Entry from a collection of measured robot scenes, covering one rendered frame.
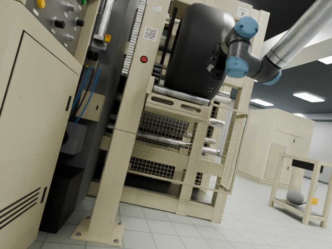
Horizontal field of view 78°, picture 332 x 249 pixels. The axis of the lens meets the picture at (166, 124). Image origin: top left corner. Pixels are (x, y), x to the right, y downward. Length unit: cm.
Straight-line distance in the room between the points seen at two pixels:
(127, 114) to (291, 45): 85
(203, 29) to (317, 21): 54
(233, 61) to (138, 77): 66
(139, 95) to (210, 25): 54
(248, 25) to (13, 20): 67
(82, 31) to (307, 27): 97
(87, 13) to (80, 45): 17
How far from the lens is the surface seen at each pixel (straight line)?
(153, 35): 134
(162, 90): 117
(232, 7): 187
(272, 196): 355
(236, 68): 74
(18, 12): 70
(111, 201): 131
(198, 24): 117
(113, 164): 125
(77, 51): 119
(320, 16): 80
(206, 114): 118
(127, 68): 129
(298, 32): 81
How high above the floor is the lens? 67
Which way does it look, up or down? 2 degrees up
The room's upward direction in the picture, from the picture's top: 14 degrees clockwise
